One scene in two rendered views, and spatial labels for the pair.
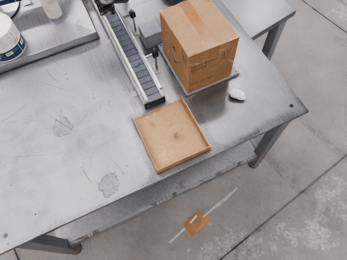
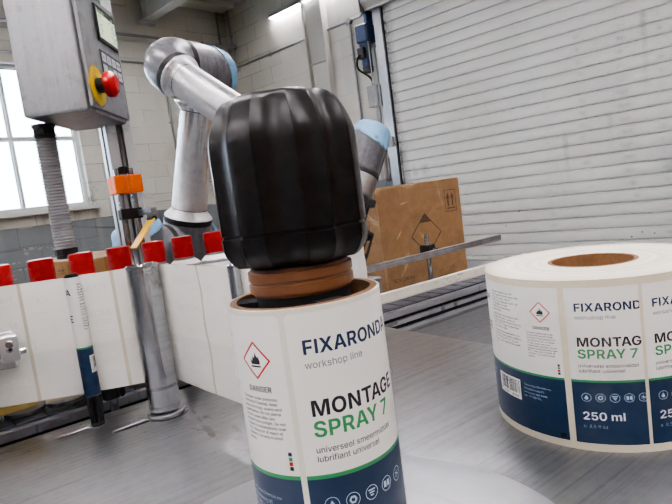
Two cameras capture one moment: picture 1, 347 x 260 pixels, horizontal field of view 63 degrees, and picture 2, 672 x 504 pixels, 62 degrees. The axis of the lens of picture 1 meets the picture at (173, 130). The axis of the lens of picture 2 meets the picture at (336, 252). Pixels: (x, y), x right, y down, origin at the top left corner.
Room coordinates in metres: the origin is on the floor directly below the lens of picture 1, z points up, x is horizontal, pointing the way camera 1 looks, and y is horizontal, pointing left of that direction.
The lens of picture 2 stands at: (1.50, 1.32, 1.12)
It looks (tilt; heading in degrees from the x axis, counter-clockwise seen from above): 6 degrees down; 256
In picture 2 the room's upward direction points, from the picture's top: 8 degrees counter-clockwise
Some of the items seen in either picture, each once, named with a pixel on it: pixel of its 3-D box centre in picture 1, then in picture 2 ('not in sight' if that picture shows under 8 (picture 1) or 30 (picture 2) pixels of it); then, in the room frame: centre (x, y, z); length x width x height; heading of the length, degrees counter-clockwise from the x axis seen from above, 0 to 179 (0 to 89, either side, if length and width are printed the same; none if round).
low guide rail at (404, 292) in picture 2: (108, 25); (356, 306); (1.21, 0.31, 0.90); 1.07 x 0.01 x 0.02; 21
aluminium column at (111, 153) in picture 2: not in sight; (126, 195); (1.59, 0.26, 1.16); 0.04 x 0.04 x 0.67; 21
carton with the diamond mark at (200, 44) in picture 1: (196, 45); (393, 235); (0.95, -0.14, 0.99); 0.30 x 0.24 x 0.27; 21
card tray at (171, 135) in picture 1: (170, 132); not in sight; (0.57, 0.02, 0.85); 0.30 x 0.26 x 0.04; 21
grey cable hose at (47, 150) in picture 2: not in sight; (55, 192); (1.68, 0.35, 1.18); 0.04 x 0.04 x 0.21
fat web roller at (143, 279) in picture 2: not in sight; (154, 340); (1.55, 0.61, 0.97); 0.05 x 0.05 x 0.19
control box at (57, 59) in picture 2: not in sight; (72, 60); (1.63, 0.34, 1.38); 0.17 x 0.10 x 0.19; 76
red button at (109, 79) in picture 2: not in sight; (107, 84); (1.57, 0.40, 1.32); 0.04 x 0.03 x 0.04; 76
